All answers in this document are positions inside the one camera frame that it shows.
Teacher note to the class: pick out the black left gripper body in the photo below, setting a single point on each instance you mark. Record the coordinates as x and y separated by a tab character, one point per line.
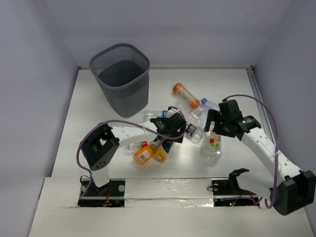
171	132

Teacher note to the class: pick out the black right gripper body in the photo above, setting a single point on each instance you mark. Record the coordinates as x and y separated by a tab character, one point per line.
224	130

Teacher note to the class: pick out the clear bottle black label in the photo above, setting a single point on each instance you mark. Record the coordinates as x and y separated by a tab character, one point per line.
195	133

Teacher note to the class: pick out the yellow juice bottle blue label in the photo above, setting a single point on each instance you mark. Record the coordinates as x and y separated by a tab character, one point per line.
163	150

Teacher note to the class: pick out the clear apple juice bottle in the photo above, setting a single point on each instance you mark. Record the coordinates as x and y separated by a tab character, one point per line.
212	148

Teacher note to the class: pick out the orange juice bottle brown cap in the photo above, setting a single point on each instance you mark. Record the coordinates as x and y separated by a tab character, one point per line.
143	155

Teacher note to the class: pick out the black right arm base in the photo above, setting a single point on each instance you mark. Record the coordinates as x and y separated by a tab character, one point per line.
228	193

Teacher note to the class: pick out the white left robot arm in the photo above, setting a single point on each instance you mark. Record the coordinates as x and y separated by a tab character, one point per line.
98	147

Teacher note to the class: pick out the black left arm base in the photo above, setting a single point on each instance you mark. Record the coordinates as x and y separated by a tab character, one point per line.
110	195

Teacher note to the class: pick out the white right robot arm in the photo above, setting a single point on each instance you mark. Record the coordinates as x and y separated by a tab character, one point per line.
289	188

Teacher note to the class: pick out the grey mesh waste bin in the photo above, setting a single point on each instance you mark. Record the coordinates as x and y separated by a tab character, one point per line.
122	72

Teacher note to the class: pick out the clear bottle light blue cap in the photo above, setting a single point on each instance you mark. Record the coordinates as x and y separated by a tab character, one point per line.
208	105

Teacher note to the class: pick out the clear bottle blue label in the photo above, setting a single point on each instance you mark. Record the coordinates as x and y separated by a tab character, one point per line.
154	114

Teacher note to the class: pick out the long orange capped bottle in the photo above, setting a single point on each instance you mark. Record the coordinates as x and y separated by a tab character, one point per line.
180	91

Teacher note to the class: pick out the clear bottle red label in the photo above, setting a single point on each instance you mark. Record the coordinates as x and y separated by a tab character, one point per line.
137	146

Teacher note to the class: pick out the metal rail right wall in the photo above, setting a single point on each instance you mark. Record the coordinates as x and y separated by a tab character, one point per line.
264	115

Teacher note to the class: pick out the silver taped front rail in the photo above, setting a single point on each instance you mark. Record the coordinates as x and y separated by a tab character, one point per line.
168	193

